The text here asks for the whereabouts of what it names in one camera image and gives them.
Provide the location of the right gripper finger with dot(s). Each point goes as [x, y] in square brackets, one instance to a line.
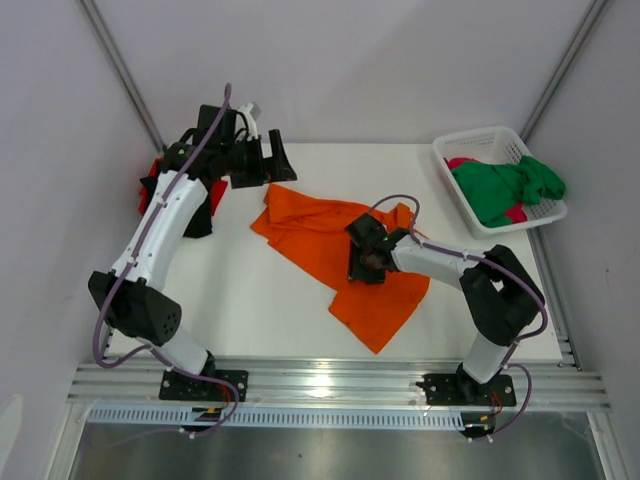
[377, 276]
[357, 270]

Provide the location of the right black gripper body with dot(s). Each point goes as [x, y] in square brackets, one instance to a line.
[358, 259]

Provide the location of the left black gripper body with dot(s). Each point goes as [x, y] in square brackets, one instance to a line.
[244, 162]

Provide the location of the orange t shirt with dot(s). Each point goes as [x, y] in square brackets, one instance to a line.
[311, 233]

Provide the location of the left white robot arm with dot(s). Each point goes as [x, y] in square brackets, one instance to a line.
[178, 202]

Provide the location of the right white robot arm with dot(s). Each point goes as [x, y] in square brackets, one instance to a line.
[505, 304]

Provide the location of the red folded t shirt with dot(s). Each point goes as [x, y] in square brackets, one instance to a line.
[216, 191]

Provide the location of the black folded t shirt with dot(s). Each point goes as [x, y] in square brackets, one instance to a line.
[200, 224]

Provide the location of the green t shirt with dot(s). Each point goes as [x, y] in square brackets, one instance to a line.
[536, 181]

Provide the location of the pink t shirt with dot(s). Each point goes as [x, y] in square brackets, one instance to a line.
[491, 196]

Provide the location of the white plastic basket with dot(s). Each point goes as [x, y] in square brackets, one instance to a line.
[495, 145]

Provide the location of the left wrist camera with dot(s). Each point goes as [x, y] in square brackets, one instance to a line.
[247, 115]

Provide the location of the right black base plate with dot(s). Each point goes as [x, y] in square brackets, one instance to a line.
[453, 389]

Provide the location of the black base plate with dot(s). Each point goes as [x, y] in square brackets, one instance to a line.
[180, 387]
[453, 389]

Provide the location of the white slotted cable duct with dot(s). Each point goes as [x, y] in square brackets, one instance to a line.
[415, 419]

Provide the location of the aluminium mounting rail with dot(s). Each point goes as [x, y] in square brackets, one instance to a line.
[338, 384]

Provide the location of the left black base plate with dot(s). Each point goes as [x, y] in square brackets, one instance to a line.
[180, 387]

